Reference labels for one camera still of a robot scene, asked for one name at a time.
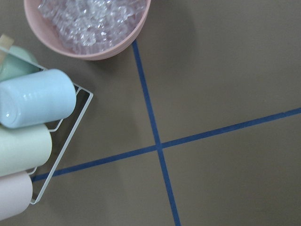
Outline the light green cup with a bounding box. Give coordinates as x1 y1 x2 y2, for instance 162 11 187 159
0 124 52 176

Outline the mint green cup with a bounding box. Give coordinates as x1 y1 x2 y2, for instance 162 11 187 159
0 45 40 81

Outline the light blue cup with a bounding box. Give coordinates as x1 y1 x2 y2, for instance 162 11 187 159
0 69 76 129

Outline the pink cup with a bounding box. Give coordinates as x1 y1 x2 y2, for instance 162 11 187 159
0 171 33 220

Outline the pink bowl with ice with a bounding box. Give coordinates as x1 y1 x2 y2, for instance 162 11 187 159
24 0 151 61

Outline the white wire cup rack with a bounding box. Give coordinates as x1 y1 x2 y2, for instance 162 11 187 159
0 44 94 205

